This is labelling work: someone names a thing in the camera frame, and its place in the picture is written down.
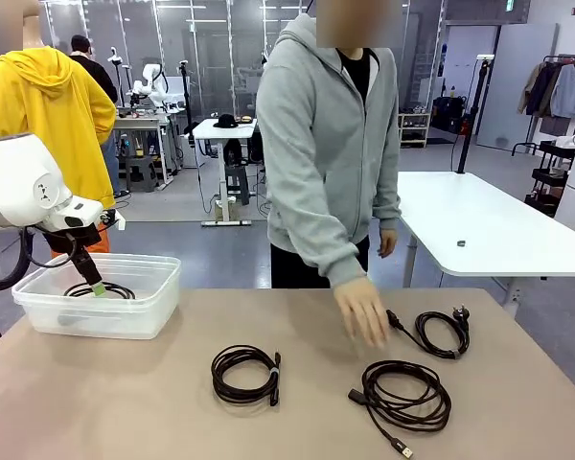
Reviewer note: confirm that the person's right forearm grey sleeve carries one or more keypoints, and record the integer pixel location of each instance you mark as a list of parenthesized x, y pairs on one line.
[(316, 239)]

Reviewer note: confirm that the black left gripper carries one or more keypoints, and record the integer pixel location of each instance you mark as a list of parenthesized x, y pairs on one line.
[(76, 239)]

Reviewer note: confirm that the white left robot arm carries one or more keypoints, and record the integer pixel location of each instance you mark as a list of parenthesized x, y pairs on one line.
[(19, 187)]

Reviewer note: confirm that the background person in black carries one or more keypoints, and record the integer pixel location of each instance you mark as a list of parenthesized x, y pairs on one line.
[(98, 76)]

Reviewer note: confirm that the white background workbench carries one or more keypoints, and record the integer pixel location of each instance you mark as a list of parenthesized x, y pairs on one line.
[(139, 122)]

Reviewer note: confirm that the person's left forearm grey sleeve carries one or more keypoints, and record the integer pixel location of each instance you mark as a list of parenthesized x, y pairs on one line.
[(388, 206)]

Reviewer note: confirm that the black step stool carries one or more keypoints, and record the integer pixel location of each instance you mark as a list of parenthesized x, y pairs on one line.
[(237, 182)]

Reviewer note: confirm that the black utility cart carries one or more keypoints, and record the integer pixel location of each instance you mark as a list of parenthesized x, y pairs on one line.
[(551, 151)]

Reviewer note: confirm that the black bags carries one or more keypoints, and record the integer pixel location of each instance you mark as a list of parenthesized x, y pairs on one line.
[(445, 112)]

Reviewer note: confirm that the mannequin in yellow hoodie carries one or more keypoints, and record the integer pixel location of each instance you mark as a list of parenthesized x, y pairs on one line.
[(52, 120)]

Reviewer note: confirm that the black hat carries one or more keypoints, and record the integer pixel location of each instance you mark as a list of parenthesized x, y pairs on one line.
[(226, 121)]

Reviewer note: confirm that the person's right hand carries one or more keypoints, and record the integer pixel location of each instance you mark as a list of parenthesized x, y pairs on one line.
[(364, 311)]

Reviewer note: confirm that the grey step stool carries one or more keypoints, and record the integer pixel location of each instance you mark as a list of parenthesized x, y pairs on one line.
[(141, 172)]

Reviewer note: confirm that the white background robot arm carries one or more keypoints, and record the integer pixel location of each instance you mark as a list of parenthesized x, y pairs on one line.
[(151, 76)]

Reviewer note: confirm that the black pole stand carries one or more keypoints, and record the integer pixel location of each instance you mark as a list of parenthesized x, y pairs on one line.
[(469, 129)]

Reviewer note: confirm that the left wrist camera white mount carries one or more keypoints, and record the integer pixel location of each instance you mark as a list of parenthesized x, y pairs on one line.
[(117, 220)]

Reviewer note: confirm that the white table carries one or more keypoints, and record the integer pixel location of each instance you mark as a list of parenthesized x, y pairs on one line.
[(484, 220)]

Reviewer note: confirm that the black clothes rack with clothes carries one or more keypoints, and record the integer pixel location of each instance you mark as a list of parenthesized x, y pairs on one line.
[(565, 91)]

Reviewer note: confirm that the clear plastic storage bin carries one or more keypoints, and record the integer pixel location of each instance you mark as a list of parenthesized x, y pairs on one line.
[(100, 326)]

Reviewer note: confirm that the person's left hand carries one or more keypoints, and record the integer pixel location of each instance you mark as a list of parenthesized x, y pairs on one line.
[(388, 242)]

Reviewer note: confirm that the person in grey hoodie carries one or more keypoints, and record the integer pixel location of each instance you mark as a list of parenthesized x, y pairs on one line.
[(316, 167)]

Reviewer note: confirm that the white height-adjustable desk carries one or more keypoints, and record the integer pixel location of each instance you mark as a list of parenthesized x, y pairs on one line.
[(220, 131)]

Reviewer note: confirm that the white shoe rack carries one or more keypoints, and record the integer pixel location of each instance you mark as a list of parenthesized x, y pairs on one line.
[(414, 129)]

